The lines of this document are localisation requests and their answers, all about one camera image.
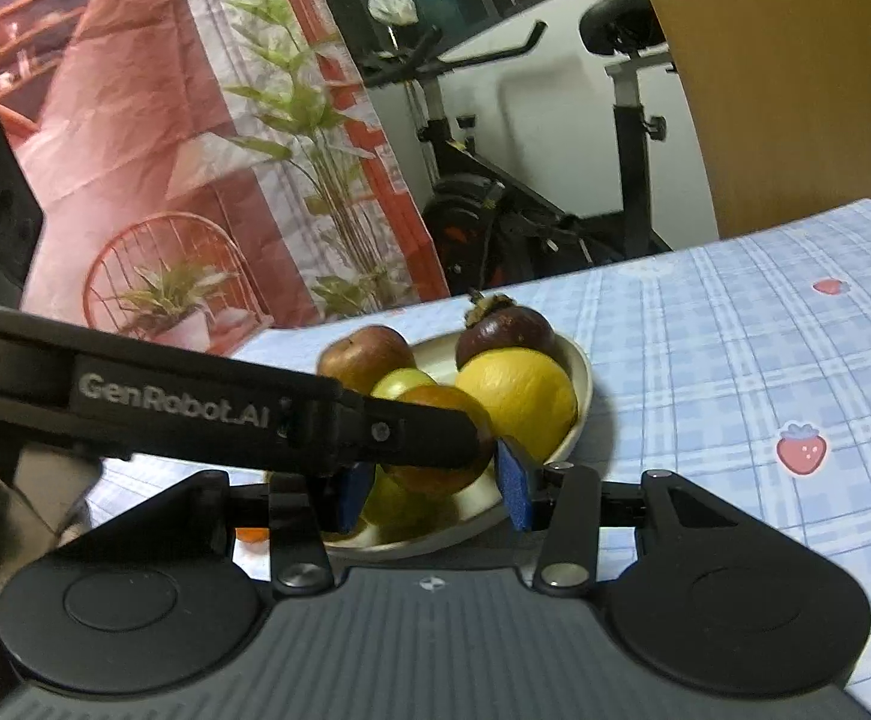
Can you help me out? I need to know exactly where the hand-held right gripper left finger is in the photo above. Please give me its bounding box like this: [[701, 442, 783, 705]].
[[49, 461, 377, 595]]

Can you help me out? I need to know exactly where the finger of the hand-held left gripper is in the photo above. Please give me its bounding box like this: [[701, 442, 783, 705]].
[[338, 388, 497, 471]]

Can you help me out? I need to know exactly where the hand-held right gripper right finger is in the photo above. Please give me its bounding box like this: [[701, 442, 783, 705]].
[[495, 437, 812, 595]]

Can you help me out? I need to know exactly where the yellow lemon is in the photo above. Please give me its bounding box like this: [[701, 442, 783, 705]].
[[455, 350, 579, 466], [361, 465, 444, 530]]

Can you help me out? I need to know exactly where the green apple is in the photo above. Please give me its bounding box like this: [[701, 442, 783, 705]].
[[370, 367, 438, 402]]

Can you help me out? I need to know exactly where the beige round plate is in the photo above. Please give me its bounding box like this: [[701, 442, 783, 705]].
[[319, 330, 594, 557]]

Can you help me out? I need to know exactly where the reddish orange round fruit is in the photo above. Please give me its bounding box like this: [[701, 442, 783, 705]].
[[383, 385, 497, 497]]

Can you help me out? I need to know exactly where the red apple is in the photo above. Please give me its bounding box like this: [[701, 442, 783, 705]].
[[317, 325, 416, 396]]

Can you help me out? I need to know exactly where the dark purple mangosteen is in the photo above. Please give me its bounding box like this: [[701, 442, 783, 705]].
[[455, 290, 557, 370]]

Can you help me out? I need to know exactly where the person's left hand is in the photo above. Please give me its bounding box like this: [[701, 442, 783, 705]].
[[0, 435, 99, 563]]

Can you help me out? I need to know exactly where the black exercise bike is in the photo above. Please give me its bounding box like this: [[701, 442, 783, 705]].
[[356, 0, 680, 293]]

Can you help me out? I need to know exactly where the blue plaid tablecloth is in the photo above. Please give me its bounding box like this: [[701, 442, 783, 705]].
[[83, 199, 871, 717]]

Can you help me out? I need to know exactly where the white cloth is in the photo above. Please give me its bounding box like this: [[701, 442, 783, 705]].
[[368, 0, 418, 27]]

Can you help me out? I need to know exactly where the wooden door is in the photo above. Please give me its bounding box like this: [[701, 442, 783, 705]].
[[623, 0, 871, 241]]

